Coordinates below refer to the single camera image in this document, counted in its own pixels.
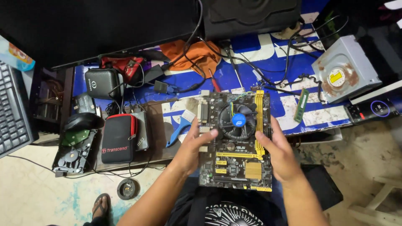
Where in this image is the person's left hand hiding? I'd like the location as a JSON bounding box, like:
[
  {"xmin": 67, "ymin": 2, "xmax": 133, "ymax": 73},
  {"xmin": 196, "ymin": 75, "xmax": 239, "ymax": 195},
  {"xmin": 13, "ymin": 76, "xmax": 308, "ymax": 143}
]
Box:
[{"xmin": 171, "ymin": 118, "xmax": 219, "ymax": 176}]

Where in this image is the person's right hand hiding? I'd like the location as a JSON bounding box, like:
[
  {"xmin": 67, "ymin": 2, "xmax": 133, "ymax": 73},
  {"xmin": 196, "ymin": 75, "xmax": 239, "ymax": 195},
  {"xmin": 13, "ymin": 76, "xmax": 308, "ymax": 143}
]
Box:
[{"xmin": 254, "ymin": 116, "xmax": 304, "ymax": 183}]

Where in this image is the black yellow computer motherboard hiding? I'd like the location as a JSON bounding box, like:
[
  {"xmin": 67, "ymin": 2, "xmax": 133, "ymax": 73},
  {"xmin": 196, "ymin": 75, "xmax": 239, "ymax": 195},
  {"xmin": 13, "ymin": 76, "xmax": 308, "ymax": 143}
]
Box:
[{"xmin": 197, "ymin": 90, "xmax": 273, "ymax": 192}]

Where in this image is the black stool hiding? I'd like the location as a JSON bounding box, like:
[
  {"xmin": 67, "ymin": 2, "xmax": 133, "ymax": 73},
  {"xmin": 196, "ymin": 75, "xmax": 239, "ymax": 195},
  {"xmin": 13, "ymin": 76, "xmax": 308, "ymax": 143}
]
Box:
[{"xmin": 301, "ymin": 163, "xmax": 344, "ymax": 211}]

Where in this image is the grey external drive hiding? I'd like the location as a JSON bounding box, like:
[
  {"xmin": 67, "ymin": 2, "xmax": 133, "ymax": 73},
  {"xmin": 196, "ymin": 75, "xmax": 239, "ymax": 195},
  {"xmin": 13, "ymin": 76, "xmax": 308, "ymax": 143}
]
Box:
[{"xmin": 130, "ymin": 110, "xmax": 150, "ymax": 152}]

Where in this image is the green memory stick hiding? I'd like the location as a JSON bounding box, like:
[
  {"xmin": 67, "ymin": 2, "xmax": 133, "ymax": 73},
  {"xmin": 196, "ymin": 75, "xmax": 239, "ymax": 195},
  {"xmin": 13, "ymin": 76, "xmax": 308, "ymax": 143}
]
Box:
[{"xmin": 293, "ymin": 87, "xmax": 310, "ymax": 123}]

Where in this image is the black round cooler fan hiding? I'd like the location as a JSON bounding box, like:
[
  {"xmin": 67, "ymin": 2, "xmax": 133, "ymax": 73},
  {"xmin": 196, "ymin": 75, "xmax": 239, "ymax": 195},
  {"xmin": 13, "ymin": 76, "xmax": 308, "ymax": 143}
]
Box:
[{"xmin": 219, "ymin": 103, "xmax": 259, "ymax": 140}]

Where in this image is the person's black printed shirt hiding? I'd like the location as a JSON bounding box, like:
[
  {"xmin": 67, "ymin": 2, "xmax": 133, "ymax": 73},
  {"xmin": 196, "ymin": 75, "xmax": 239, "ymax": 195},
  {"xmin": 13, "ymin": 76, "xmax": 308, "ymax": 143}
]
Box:
[{"xmin": 165, "ymin": 177, "xmax": 287, "ymax": 226}]

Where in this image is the round black disc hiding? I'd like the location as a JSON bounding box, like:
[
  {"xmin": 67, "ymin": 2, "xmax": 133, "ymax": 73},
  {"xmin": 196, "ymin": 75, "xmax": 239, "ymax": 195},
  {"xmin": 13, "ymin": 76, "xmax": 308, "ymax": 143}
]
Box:
[{"xmin": 117, "ymin": 178, "xmax": 140, "ymax": 201}]

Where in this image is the black video adapter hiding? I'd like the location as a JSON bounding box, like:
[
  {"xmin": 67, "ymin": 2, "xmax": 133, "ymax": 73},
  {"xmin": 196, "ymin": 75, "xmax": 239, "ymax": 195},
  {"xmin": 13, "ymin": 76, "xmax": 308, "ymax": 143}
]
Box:
[{"xmin": 153, "ymin": 80, "xmax": 180, "ymax": 95}]

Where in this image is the black pouch with red zip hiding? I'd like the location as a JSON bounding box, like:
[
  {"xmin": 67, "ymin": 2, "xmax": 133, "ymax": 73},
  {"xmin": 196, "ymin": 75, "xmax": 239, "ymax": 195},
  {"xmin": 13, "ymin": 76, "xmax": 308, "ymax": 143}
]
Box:
[{"xmin": 101, "ymin": 113, "xmax": 138, "ymax": 164}]

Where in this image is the black power adapter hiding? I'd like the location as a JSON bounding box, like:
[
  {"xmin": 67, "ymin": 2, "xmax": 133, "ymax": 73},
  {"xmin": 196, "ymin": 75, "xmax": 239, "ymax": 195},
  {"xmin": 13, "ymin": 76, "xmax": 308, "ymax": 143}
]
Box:
[{"xmin": 143, "ymin": 64, "xmax": 166, "ymax": 83}]

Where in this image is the orange cloth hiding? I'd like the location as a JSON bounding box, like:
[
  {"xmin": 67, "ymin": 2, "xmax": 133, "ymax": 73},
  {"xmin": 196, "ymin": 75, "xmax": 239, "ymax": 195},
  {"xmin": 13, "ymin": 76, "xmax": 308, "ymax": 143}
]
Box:
[{"xmin": 159, "ymin": 40, "xmax": 222, "ymax": 78}]

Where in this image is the black flip-flop sandal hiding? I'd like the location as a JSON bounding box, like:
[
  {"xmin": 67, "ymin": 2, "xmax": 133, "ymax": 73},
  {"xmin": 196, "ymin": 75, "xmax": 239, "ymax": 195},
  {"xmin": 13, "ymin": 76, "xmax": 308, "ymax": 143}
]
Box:
[{"xmin": 83, "ymin": 193, "xmax": 112, "ymax": 226}]

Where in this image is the white plastic chair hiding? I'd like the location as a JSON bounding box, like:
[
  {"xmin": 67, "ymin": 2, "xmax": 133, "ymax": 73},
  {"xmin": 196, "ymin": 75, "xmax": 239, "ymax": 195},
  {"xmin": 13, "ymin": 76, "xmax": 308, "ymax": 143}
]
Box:
[{"xmin": 347, "ymin": 175, "xmax": 402, "ymax": 226}]

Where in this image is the rusty silver optical drive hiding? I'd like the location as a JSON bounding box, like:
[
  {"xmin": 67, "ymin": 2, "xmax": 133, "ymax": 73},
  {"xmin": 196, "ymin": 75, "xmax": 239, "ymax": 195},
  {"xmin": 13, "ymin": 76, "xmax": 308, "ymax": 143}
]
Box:
[{"xmin": 311, "ymin": 35, "xmax": 383, "ymax": 104}]

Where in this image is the red fabric pouch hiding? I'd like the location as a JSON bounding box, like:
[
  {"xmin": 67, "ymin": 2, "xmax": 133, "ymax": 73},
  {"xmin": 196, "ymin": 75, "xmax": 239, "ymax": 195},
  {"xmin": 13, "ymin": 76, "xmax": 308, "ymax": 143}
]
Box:
[{"xmin": 99, "ymin": 55, "xmax": 145, "ymax": 85}]

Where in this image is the black computer mouse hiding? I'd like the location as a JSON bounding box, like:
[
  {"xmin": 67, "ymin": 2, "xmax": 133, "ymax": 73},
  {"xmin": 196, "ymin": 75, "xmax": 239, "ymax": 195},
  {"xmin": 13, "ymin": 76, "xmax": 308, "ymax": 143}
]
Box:
[{"xmin": 63, "ymin": 112, "xmax": 104, "ymax": 132}]

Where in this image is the black hard carry case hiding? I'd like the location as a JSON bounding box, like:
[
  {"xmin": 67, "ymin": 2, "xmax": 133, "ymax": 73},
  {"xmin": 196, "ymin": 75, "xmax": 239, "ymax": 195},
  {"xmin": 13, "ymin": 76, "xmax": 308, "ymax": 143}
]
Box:
[{"xmin": 84, "ymin": 68, "xmax": 122, "ymax": 100}]

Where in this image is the opened black hard drive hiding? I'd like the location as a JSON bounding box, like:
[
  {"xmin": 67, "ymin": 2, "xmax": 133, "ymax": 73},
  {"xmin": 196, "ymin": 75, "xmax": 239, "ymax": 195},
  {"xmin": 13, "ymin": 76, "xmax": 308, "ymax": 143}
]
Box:
[{"xmin": 52, "ymin": 128, "xmax": 98, "ymax": 178}]

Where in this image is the white panel strip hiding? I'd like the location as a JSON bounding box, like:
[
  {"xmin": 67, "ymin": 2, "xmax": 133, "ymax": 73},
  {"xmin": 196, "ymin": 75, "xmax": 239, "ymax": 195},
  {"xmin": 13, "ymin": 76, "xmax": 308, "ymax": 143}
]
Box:
[{"xmin": 349, "ymin": 80, "xmax": 402, "ymax": 105}]

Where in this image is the small grey battery pack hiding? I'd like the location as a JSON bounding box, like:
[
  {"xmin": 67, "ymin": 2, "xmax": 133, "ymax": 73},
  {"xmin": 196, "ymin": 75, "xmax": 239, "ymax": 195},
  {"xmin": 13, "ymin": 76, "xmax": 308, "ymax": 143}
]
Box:
[{"xmin": 73, "ymin": 92, "xmax": 97, "ymax": 114}]

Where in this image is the blue white banner sheet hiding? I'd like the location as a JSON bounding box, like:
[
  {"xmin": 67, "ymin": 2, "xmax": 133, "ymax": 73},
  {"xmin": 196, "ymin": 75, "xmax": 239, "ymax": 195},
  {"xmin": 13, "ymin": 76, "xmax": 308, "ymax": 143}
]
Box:
[{"xmin": 72, "ymin": 12, "xmax": 402, "ymax": 136}]

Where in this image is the black flat monitor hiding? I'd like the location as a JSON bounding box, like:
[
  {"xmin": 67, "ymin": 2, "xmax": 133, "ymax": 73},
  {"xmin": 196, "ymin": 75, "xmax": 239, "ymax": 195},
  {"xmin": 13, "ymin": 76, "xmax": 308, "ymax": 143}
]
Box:
[{"xmin": 0, "ymin": 0, "xmax": 202, "ymax": 71}]

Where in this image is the black computer keyboard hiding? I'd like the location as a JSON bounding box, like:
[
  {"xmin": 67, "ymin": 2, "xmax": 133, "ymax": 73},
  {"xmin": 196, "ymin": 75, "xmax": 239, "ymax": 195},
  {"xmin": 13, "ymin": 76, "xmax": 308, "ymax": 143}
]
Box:
[{"xmin": 0, "ymin": 60, "xmax": 36, "ymax": 159}]

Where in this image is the colourful cardboard box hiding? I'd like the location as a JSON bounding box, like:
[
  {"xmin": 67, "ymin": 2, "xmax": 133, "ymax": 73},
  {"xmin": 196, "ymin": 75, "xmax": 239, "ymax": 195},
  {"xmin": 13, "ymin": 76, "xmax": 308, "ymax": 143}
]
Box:
[{"xmin": 0, "ymin": 35, "xmax": 36, "ymax": 72}]

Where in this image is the blue handled brush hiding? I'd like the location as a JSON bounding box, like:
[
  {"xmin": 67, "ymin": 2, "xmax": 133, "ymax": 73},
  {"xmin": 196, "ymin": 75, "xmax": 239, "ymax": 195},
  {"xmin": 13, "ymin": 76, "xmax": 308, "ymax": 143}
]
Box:
[{"xmin": 165, "ymin": 97, "xmax": 199, "ymax": 148}]

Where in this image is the red handled screwdriver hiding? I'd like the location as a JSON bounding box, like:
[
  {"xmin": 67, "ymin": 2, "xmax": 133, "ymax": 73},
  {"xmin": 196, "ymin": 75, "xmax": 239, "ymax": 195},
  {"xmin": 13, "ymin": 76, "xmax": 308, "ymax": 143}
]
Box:
[{"xmin": 209, "ymin": 69, "xmax": 222, "ymax": 93}]

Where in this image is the black cable bundle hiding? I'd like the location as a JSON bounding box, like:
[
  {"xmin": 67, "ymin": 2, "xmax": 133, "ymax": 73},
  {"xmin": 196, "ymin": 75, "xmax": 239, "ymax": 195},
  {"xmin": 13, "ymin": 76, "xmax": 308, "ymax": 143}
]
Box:
[{"xmin": 182, "ymin": 14, "xmax": 350, "ymax": 104}]

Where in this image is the long black handled screwdriver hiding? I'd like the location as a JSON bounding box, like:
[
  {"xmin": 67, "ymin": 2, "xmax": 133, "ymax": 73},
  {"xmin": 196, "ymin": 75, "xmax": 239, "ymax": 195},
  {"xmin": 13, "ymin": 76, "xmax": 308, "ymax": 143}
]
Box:
[{"xmin": 224, "ymin": 47, "xmax": 246, "ymax": 93}]

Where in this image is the black device with blue ring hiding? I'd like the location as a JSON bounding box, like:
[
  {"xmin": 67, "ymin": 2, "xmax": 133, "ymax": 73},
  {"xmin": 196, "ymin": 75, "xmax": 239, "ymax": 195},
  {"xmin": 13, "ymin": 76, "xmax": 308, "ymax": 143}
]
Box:
[{"xmin": 344, "ymin": 97, "xmax": 401, "ymax": 125}]

